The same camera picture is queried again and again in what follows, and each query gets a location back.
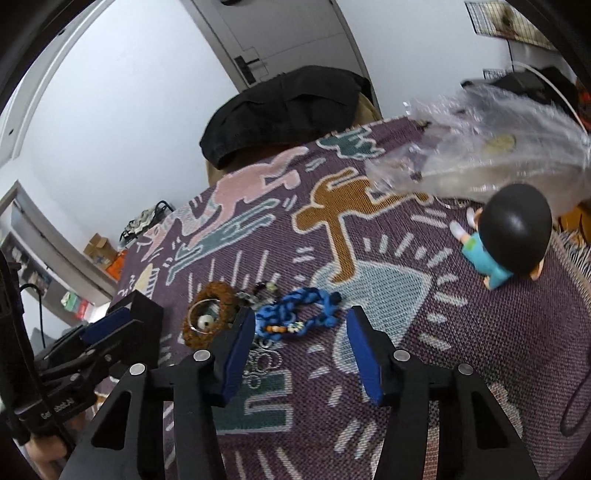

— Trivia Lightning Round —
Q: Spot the brown seed bead bracelet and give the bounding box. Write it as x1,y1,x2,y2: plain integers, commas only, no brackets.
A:
180,281,242,348

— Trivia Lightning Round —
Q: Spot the blue braided bracelet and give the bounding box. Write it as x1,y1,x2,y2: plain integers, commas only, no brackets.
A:
254,286,343,341

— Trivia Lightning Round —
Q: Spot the person's left hand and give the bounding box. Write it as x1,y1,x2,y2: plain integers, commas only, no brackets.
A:
25,409,93,480

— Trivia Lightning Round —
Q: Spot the orange paper bag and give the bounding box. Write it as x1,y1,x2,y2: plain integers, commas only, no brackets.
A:
106,250,127,281

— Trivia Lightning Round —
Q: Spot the cardboard box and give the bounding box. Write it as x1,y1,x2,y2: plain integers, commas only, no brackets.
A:
83,233,118,270

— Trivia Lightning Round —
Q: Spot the black shoe rack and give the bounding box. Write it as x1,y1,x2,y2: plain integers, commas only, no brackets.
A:
119,200,174,248

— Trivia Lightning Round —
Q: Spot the purple patterned woven blanket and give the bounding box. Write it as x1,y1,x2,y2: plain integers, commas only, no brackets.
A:
116,119,590,479

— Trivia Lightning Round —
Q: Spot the black-haired toy figurine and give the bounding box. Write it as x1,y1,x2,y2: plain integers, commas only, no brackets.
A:
449,183,553,290

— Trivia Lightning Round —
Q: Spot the black garment on chair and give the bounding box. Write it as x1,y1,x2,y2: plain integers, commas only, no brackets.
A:
199,65,372,170

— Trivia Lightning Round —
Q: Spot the clear plastic bag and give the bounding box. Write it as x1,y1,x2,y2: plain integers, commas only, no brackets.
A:
366,85,590,216

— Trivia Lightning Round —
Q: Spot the grey door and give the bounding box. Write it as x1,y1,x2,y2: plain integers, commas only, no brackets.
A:
182,0,370,91

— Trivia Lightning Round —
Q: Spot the silver ring chain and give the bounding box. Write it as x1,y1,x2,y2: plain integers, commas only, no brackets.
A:
241,338,283,388

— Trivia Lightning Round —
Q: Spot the dark mixed bead bracelet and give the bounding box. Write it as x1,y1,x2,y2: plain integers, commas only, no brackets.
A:
234,280,281,310

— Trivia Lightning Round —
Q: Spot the black door handle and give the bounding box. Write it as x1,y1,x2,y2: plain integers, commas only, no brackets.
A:
233,56,260,86

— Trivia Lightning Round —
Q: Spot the black wire wall basket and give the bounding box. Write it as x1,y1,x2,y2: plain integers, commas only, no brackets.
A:
464,1,561,79

